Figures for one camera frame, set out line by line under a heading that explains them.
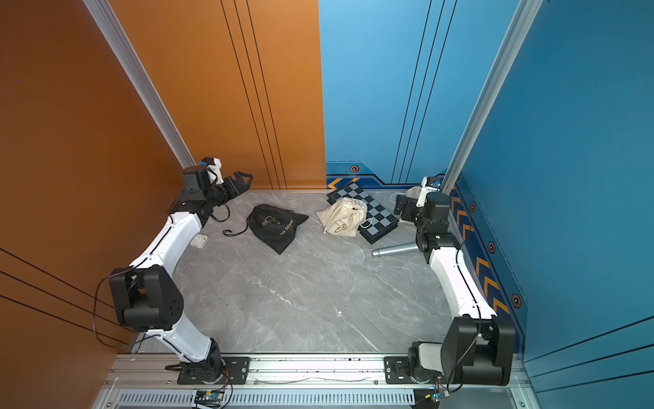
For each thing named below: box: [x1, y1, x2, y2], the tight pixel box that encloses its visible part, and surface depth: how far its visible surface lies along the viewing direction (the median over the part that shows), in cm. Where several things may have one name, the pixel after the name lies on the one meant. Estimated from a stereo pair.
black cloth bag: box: [223, 204, 310, 255], surface depth 104 cm
